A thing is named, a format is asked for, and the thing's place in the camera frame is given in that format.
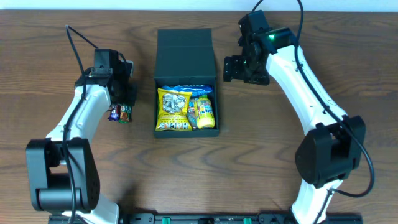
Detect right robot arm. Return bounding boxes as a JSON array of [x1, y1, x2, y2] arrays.
[[223, 10, 366, 223]]

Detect yellow Hacks candy bag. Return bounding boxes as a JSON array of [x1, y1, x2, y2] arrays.
[[155, 88, 193, 132]]

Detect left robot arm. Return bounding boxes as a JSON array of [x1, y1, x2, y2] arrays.
[[25, 49, 136, 223]]

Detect blue Oreo cookie pack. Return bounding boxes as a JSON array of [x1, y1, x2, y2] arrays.
[[162, 85, 213, 98]]

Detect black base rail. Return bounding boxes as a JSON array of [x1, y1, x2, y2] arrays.
[[47, 212, 363, 224]]

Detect red green chocolate bar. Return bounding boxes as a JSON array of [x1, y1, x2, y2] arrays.
[[119, 105, 132, 123]]

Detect left black cable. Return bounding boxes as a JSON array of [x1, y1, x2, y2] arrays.
[[62, 24, 100, 224]]

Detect dark green gift box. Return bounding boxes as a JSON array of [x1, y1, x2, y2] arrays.
[[154, 28, 220, 139]]

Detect black cable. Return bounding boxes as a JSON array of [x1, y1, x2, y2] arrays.
[[251, 0, 376, 224], [62, 24, 100, 224]]

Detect purple Dairy Milk bar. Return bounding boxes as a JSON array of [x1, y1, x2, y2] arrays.
[[108, 104, 121, 121]]

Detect yellow Mentos bottle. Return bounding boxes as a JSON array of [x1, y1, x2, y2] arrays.
[[196, 95, 215, 129]]

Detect right black cable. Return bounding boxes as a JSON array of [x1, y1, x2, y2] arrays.
[[251, 0, 376, 224]]

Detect Haribo gummy bag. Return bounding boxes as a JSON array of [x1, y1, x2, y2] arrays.
[[187, 98, 198, 129]]

